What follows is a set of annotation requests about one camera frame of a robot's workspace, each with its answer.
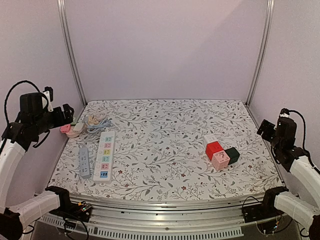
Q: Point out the left aluminium frame post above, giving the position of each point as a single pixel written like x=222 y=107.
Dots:
x=61 y=6

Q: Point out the white cube socket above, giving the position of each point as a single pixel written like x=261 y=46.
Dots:
x=208 y=139

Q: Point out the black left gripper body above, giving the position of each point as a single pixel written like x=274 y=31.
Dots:
x=59 y=120

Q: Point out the pink round socket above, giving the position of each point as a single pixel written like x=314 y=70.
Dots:
x=68 y=130

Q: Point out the white colourful power strip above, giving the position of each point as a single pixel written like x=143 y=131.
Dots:
x=103 y=167

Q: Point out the red cube socket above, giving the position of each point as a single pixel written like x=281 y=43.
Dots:
x=212 y=148

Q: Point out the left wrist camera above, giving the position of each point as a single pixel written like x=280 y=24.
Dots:
x=47 y=98

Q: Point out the pink cube socket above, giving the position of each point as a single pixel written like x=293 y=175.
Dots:
x=220 y=160

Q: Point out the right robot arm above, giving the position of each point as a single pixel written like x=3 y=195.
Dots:
x=296 y=161

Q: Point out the grey-blue power strip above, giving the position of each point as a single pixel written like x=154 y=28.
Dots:
x=84 y=163

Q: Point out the floral table mat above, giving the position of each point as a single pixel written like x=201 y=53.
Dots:
x=159 y=152

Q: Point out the dark green cube socket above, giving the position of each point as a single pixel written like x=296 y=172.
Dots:
x=233 y=154

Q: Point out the aluminium frame post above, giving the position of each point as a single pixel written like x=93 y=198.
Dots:
x=61 y=6
x=262 y=51

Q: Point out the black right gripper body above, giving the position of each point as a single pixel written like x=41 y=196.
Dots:
x=265 y=130

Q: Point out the right aluminium frame post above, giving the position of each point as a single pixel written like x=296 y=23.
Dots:
x=262 y=51

